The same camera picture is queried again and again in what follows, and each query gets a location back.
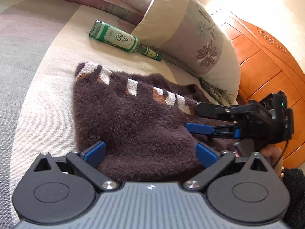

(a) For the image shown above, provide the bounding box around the dark brown fuzzy sweater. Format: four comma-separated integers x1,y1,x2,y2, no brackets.
73,63,234,183

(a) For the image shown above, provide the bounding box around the person right forearm black sleeve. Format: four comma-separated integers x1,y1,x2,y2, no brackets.
282,168,305,228

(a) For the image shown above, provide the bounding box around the person right hand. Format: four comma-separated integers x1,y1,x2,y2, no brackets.
260,145,283,179

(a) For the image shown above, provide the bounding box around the green glass bottle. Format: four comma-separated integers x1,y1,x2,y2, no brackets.
89,20,162,61

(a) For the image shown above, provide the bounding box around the striped pastel bed sheet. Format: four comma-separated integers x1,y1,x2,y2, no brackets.
1,0,198,228

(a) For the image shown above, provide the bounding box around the floral cream pillow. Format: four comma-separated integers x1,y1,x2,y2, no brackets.
132,0,240,103

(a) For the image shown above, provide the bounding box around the orange wooden headboard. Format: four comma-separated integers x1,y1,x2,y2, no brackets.
211,9,305,169

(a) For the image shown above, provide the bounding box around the dark green patterned packet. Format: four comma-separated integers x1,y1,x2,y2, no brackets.
199,77,229,105

